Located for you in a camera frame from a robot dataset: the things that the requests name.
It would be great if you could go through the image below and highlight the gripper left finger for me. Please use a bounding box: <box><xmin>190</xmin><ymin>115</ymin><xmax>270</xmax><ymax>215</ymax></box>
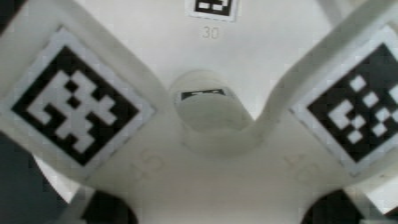
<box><xmin>59</xmin><ymin>186</ymin><xmax>140</xmax><ymax>224</ymax></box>

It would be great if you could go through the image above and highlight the white round table top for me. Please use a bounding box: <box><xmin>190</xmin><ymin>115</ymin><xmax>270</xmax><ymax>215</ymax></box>
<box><xmin>34</xmin><ymin>0</ymin><xmax>398</xmax><ymax>214</ymax></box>

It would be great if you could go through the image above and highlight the white cross-shaped table base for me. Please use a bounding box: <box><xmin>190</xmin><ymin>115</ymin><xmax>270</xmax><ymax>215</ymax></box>
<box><xmin>0</xmin><ymin>0</ymin><xmax>398</xmax><ymax>224</ymax></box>

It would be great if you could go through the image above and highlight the white cylindrical table leg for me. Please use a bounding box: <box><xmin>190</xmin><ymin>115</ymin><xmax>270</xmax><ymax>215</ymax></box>
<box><xmin>171</xmin><ymin>70</ymin><xmax>254</xmax><ymax>132</ymax></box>

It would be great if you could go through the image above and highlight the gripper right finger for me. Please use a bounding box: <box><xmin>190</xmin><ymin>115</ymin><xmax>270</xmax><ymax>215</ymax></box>
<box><xmin>300</xmin><ymin>186</ymin><xmax>387</xmax><ymax>224</ymax></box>

